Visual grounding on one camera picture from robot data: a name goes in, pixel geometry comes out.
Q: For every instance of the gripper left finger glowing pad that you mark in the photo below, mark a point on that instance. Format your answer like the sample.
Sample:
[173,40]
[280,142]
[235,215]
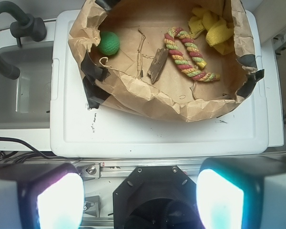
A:
[40,196]

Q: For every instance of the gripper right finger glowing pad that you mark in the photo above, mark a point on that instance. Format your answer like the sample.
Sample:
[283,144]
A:
[242,192]

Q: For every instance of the dark wood chip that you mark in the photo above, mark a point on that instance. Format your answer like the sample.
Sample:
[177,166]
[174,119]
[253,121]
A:
[157,64]

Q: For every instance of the white cooler lid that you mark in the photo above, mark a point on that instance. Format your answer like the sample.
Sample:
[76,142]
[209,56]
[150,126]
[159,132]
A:
[76,130]

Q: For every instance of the grey sink basin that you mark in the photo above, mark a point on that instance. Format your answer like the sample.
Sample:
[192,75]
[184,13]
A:
[25,102]

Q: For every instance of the brown paper bag tray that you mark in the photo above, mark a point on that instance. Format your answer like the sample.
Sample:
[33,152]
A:
[120,81]

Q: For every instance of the yellow cloth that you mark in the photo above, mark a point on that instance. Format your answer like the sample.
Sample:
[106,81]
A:
[219,32]

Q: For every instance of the green textured ball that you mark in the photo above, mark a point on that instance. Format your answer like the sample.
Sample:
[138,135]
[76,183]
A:
[109,44]

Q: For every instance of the black octagonal mount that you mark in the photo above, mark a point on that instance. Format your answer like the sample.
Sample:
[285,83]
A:
[158,197]

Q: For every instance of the multicolour twisted rope toy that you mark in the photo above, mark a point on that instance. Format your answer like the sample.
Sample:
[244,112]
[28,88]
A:
[186,55]

